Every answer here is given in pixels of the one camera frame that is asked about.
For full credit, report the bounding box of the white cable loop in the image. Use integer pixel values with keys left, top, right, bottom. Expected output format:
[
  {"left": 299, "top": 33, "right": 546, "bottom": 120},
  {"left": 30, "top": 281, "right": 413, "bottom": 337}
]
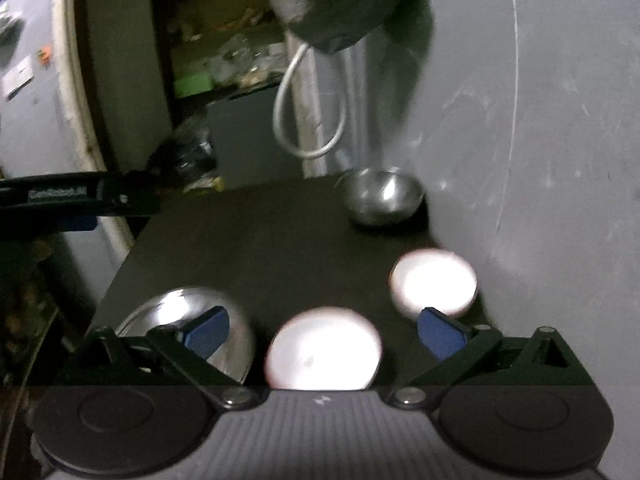
[{"left": 271, "top": 41, "right": 348, "bottom": 161}]

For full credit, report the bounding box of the steel bowl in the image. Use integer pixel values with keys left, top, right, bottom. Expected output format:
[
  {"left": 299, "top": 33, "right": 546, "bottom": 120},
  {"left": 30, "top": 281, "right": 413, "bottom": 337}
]
[{"left": 334, "top": 167, "right": 425, "bottom": 226}]

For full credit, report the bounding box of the large steel plate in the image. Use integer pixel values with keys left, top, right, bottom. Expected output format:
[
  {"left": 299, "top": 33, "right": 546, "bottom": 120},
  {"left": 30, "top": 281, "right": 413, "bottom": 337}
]
[{"left": 116, "top": 287, "right": 254, "bottom": 382}]

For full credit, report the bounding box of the small white bowl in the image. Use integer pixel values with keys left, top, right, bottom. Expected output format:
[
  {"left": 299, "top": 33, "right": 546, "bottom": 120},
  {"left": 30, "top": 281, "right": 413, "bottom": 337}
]
[{"left": 388, "top": 248, "right": 478, "bottom": 321}]

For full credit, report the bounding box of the white red-rimmed bowl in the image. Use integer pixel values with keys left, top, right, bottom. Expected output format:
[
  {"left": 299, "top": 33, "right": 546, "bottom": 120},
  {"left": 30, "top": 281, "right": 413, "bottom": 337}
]
[{"left": 265, "top": 307, "right": 383, "bottom": 391}]

